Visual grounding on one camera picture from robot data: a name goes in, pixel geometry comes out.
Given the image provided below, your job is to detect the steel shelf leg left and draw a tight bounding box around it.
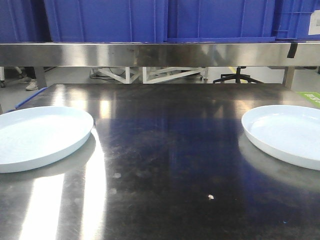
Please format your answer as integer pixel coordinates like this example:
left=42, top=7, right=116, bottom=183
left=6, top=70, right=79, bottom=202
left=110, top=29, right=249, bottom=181
left=34, top=66, right=47, bottom=89

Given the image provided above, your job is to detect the steel shelf leg right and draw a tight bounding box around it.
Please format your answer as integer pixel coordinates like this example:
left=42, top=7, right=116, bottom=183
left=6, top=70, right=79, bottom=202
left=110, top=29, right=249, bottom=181
left=282, top=66, right=296, bottom=89

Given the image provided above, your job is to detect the white sneaker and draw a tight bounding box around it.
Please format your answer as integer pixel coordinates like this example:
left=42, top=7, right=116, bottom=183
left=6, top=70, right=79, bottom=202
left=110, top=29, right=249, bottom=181
left=25, top=79, right=38, bottom=92

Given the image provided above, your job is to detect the black office chair base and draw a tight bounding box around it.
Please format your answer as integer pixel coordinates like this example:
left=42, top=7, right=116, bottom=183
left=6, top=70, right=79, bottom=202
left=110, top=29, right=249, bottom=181
left=212, top=66, right=262, bottom=84

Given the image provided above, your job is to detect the white label on crate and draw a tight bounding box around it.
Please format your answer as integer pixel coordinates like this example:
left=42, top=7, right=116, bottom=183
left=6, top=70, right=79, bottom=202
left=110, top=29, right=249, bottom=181
left=308, top=10, right=320, bottom=36

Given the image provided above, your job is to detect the blue plastic crate left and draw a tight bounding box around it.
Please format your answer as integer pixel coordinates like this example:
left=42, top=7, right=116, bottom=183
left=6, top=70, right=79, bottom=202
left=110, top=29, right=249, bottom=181
left=44, top=0, right=168, bottom=43

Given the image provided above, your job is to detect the white metal frame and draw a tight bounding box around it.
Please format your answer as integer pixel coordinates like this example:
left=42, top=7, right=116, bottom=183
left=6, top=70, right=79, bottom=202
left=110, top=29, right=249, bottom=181
left=89, top=67, right=209, bottom=84

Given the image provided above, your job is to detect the blue crate far left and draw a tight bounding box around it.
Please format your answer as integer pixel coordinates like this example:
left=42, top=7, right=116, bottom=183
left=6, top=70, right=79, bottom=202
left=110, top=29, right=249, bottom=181
left=0, top=0, right=51, bottom=43

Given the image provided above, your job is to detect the black tape strip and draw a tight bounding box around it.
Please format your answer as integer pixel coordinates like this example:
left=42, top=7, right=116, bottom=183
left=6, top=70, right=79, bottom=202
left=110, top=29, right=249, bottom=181
left=287, top=42, right=298, bottom=59

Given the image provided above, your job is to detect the steel shelf leg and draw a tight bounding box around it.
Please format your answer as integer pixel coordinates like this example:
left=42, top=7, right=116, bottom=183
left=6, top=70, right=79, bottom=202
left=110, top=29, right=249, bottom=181
left=34, top=66, right=47, bottom=89
left=282, top=66, right=296, bottom=89

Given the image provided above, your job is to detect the blue plastic crate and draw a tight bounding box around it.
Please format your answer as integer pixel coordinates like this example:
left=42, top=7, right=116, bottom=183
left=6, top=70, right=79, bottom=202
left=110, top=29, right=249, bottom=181
left=272, top=0, right=320, bottom=41
left=167, top=0, right=275, bottom=43
left=44, top=0, right=168, bottom=43

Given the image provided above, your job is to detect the blue plastic crate middle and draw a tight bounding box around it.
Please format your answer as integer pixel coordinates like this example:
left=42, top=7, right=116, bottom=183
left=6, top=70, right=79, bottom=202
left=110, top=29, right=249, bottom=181
left=167, top=0, right=275, bottom=43

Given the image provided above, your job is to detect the blue plastic crate right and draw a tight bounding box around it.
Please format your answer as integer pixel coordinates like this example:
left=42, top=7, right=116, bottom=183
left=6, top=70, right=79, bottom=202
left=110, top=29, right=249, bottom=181
left=272, top=0, right=320, bottom=41

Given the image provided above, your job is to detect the stainless steel shelf rail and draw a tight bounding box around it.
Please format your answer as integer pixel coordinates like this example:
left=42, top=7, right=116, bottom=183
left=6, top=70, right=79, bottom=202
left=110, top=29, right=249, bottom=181
left=0, top=41, right=320, bottom=68

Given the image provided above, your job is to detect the light blue plate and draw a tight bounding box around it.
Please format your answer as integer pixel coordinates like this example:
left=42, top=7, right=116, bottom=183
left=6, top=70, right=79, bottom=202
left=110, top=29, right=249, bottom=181
left=241, top=105, right=320, bottom=171
left=0, top=106, right=94, bottom=173

